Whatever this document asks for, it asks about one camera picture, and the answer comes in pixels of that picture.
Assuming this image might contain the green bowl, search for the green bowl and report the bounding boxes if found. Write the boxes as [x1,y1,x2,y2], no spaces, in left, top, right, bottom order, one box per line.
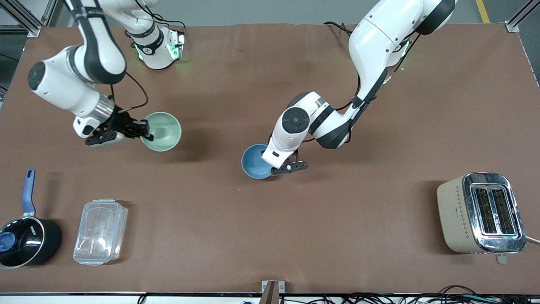
[139,111,183,153]

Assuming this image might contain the blue bowl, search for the blue bowl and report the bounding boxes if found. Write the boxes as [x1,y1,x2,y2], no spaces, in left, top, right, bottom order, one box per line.
[240,144,279,180]

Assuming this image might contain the brown table cover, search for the brown table cover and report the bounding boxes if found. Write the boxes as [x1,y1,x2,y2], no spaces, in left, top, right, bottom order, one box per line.
[0,23,540,295]

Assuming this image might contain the clear plastic lidded container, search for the clear plastic lidded container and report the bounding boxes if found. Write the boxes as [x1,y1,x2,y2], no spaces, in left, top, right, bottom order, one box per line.
[73,198,129,267]

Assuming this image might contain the brown wooden bar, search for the brown wooden bar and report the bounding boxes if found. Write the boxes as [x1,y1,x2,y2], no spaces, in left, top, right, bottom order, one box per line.
[259,282,280,304]

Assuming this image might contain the beige and chrome toaster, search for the beige and chrome toaster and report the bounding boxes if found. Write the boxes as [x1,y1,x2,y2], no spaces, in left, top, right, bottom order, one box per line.
[436,171,527,266]

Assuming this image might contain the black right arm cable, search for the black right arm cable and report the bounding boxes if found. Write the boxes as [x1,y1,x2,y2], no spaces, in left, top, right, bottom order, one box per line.
[110,71,149,114]

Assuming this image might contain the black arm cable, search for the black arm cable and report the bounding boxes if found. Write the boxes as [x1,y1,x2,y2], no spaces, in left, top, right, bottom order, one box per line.
[110,71,149,114]
[302,33,420,143]

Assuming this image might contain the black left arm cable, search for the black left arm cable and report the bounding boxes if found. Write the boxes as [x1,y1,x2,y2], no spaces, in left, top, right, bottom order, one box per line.
[302,33,420,143]

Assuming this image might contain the black right base cable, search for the black right base cable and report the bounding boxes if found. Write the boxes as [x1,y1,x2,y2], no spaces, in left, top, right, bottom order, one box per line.
[135,0,187,39]

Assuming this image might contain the black base cable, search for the black base cable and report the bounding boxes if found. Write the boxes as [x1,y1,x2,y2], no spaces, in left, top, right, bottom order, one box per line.
[323,21,354,35]
[135,0,187,39]

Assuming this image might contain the metal table edge bracket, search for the metal table edge bracket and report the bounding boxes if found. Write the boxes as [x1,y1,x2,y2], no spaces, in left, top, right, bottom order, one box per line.
[261,280,286,304]

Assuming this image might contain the black saucepan with blue handle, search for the black saucepan with blue handle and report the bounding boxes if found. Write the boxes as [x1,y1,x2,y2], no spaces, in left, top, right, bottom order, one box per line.
[0,168,63,270]

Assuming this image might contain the aluminium frame post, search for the aluminium frame post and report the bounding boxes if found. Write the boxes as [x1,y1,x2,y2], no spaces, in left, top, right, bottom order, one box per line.
[0,0,43,37]
[505,0,540,33]

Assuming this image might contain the black left base cable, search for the black left base cable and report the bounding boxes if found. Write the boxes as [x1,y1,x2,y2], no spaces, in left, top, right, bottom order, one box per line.
[323,21,354,35]

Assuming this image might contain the black looped floor cable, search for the black looped floor cable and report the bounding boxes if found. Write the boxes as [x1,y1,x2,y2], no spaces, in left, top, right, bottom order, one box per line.
[438,285,480,299]

